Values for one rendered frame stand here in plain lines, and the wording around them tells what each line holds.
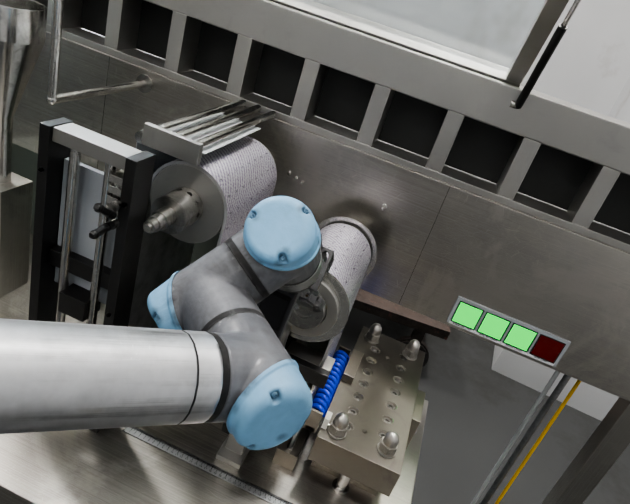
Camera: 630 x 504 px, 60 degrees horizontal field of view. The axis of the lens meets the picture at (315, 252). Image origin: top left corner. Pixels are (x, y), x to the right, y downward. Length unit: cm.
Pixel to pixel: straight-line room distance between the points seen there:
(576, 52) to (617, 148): 254
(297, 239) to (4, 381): 28
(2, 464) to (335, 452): 56
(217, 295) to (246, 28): 77
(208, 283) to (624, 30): 333
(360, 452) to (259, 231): 59
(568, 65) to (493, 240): 257
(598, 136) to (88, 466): 108
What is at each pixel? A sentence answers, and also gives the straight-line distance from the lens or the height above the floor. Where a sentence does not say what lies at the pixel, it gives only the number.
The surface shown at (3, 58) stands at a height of 144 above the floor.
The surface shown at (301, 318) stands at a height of 123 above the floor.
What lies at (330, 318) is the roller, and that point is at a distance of 91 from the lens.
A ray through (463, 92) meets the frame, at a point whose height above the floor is 162.
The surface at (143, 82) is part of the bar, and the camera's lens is 130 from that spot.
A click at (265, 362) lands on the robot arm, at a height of 145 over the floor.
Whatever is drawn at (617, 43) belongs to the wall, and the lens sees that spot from 369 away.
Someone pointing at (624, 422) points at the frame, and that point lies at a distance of 161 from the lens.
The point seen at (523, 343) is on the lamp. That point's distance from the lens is 127.
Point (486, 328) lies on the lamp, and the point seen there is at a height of 117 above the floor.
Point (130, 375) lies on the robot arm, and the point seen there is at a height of 146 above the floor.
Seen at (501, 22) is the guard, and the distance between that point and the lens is 104.
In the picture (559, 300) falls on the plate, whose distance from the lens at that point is 123.
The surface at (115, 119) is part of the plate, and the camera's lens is 138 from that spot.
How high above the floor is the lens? 174
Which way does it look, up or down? 27 degrees down
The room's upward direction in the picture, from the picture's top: 18 degrees clockwise
